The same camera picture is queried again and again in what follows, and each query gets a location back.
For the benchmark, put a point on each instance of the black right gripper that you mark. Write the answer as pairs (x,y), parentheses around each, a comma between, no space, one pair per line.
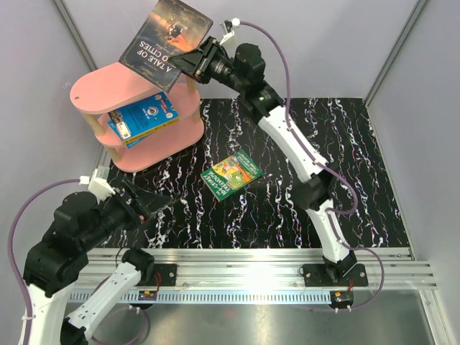
(189,62)

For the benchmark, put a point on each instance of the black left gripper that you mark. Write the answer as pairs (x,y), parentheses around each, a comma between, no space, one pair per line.
(145,205)

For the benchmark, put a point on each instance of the dark Tale of Two Cities book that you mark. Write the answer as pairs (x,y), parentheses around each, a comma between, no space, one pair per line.
(171,28)

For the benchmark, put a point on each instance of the blue 26-storey treehouse book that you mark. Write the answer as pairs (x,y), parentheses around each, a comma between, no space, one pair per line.
(131,133)

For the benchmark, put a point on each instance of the blue back-cover book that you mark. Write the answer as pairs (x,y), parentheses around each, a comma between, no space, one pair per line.
(157,110)

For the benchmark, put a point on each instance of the green bottom book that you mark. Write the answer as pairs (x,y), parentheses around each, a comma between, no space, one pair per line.
(231,174)

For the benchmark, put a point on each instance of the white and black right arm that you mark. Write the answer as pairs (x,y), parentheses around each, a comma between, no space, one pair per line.
(245,74)

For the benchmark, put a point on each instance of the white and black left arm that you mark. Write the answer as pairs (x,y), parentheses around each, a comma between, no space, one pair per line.
(81,223)

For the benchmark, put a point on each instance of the pink three-tier shelf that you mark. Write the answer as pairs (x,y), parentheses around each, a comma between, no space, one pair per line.
(111,87)

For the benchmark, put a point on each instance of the left small circuit board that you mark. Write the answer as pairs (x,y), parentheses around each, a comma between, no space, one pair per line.
(147,295)

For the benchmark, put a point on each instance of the small circuit board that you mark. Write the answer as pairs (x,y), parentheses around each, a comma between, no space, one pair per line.
(147,295)
(343,297)

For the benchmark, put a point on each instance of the right small circuit board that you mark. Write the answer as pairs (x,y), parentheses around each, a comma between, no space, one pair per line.
(343,297)

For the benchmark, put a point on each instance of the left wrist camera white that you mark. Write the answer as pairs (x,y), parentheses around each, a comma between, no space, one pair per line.
(97,183)

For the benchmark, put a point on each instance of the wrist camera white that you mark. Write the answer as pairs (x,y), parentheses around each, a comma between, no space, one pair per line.
(228,27)
(97,183)

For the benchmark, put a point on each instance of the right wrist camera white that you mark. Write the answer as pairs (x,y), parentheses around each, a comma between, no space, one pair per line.
(228,27)

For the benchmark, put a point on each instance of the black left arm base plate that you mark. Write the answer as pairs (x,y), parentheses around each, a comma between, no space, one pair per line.
(165,274)

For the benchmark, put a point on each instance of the aluminium mounting rail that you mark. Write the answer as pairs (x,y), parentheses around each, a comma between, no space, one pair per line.
(271,276)

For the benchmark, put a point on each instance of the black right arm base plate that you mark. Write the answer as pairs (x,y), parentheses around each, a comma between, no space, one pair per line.
(319,275)

